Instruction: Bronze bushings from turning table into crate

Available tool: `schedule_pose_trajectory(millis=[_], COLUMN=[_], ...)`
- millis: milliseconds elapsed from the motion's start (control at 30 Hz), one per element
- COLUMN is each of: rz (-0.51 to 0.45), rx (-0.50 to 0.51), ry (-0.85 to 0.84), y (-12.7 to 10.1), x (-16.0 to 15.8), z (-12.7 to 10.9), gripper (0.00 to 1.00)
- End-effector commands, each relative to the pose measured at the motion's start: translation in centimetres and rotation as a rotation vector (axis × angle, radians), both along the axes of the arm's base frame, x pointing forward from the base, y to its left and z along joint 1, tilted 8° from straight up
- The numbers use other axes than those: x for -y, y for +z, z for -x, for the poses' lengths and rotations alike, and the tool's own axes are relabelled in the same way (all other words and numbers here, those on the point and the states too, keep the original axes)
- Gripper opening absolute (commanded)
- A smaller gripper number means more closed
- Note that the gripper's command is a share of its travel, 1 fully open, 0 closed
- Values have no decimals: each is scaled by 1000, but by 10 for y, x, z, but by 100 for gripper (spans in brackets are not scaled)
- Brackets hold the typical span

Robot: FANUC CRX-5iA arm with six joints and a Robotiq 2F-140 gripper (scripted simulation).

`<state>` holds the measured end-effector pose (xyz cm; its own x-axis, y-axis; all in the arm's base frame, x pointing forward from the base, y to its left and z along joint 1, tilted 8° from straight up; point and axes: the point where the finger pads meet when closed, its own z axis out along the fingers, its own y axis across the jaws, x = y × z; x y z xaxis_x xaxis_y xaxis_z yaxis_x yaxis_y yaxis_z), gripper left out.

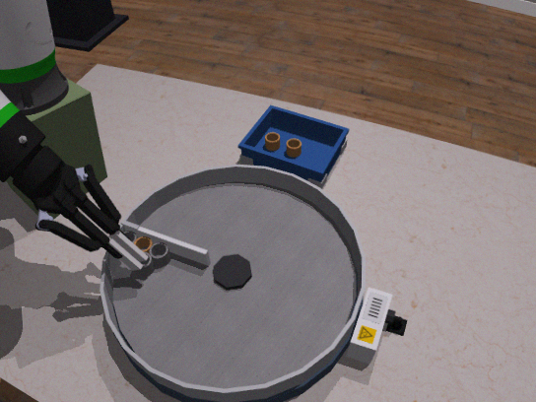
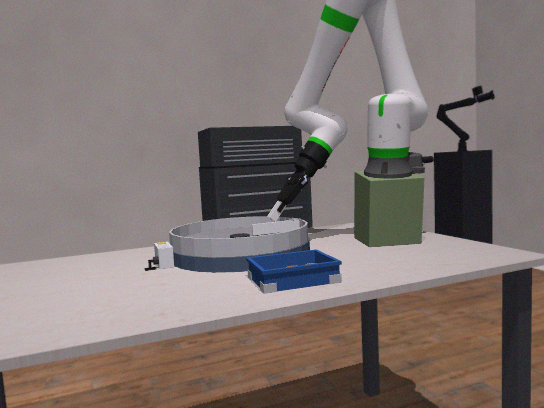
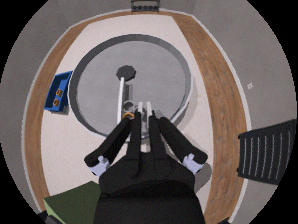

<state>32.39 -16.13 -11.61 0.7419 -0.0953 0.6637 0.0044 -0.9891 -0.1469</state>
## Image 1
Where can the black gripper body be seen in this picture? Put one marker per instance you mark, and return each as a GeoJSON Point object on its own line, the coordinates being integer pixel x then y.
{"type": "Point", "coordinates": [44, 175]}

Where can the bronze bushing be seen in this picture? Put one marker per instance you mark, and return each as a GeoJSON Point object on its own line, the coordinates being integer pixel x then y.
{"type": "Point", "coordinates": [142, 242]}
{"type": "Point", "coordinates": [272, 145]}
{"type": "Point", "coordinates": [297, 148]}

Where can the blue shallow tray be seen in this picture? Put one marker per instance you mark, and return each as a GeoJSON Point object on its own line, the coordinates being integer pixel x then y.
{"type": "Point", "coordinates": [317, 137]}

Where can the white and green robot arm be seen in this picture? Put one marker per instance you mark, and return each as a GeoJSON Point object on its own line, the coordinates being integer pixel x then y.
{"type": "Point", "coordinates": [29, 80]}

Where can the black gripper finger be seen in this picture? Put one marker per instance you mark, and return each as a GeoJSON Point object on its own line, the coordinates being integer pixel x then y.
{"type": "Point", "coordinates": [96, 238]}
{"type": "Point", "coordinates": [107, 217]}

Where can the grey metal bushing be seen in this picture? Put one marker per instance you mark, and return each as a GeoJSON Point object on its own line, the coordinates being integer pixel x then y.
{"type": "Point", "coordinates": [158, 248]}
{"type": "Point", "coordinates": [131, 235]}
{"type": "Point", "coordinates": [147, 269]}

